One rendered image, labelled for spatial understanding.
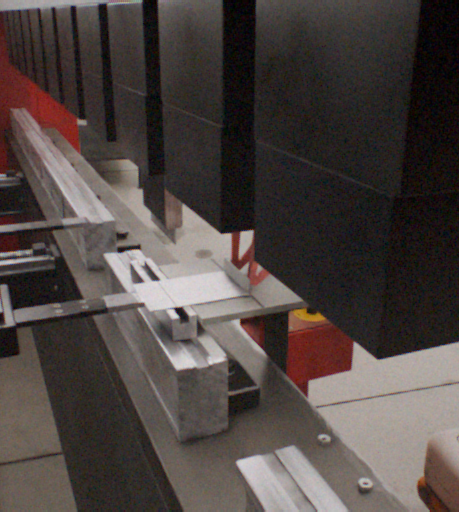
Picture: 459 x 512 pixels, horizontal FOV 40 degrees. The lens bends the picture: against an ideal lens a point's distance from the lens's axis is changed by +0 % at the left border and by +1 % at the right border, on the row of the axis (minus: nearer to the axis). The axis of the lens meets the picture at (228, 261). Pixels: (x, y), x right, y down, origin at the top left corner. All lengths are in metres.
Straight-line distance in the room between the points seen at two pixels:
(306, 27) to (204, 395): 0.48
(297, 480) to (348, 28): 0.37
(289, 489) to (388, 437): 1.74
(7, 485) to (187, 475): 1.47
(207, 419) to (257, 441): 0.06
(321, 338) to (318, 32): 0.95
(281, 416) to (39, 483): 1.41
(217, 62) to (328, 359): 0.89
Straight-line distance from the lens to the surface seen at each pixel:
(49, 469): 2.17
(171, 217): 0.72
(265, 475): 0.56
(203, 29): 0.48
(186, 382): 0.71
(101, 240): 1.22
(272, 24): 0.37
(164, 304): 0.77
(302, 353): 1.23
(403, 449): 2.24
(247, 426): 0.77
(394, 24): 0.28
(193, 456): 0.73
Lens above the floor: 1.33
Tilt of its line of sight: 21 degrees down
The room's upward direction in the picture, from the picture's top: straight up
